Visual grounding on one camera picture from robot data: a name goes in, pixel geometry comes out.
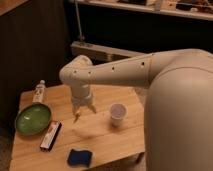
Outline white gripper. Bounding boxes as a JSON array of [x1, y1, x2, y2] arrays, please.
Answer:
[[71, 85, 97, 123]]

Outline white ceramic cup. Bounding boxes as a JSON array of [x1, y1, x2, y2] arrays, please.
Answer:
[[110, 103, 127, 126]]

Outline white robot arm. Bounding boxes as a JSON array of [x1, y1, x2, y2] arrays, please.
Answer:
[[59, 49, 213, 171]]

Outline green ceramic bowl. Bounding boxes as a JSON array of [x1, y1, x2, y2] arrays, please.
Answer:
[[14, 103, 51, 136]]

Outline blue sponge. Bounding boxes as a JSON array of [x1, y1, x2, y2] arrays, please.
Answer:
[[67, 149, 93, 167]]

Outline white plastic bottle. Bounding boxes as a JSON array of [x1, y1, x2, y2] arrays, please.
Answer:
[[33, 80, 46, 103]]

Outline grey long case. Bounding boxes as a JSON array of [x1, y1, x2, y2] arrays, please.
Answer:
[[70, 41, 141, 61]]

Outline metal pole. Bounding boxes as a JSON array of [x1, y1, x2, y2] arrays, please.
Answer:
[[74, 0, 85, 44]]

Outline wooden shelf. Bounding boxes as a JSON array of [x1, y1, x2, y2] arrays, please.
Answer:
[[69, 0, 213, 21]]

